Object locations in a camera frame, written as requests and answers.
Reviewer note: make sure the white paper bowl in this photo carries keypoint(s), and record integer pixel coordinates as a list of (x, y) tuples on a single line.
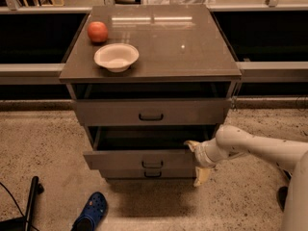
[(116, 57)]

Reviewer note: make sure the grey drawer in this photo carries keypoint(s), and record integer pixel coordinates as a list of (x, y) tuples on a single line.
[(145, 147), (148, 173), (145, 112)]

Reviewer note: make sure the black chair leg left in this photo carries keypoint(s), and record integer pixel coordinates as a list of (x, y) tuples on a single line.
[(25, 221)]

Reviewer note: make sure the black shoe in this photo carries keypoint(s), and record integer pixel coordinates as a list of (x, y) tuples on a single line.
[(281, 197)]

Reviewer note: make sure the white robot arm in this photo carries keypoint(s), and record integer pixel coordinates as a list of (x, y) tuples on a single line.
[(292, 156)]

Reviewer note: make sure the grey bottom drawer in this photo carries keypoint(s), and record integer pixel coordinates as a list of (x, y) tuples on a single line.
[(148, 173)]

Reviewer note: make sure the red apple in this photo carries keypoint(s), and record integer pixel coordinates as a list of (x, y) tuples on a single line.
[(97, 31)]

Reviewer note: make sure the grey top drawer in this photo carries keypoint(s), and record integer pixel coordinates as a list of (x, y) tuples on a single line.
[(145, 112)]

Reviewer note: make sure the grey drawer cabinet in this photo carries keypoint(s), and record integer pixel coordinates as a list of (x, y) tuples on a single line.
[(182, 56)]

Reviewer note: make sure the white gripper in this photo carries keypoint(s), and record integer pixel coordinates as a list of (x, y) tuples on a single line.
[(201, 155)]

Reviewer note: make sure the blue clog shoe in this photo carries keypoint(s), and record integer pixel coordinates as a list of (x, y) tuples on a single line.
[(93, 212)]

